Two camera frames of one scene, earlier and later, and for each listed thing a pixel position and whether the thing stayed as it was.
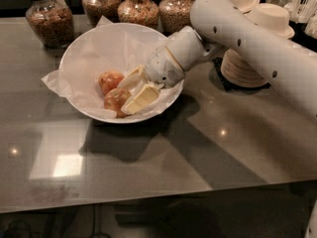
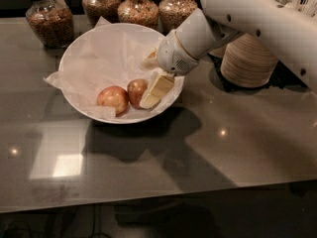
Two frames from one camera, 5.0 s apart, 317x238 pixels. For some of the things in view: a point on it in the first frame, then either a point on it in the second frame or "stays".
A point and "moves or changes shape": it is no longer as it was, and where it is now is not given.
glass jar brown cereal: [101, 1] stays
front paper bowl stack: [237, 70] stays
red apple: [109, 79] moves or changes shape
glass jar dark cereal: [50, 17] stays
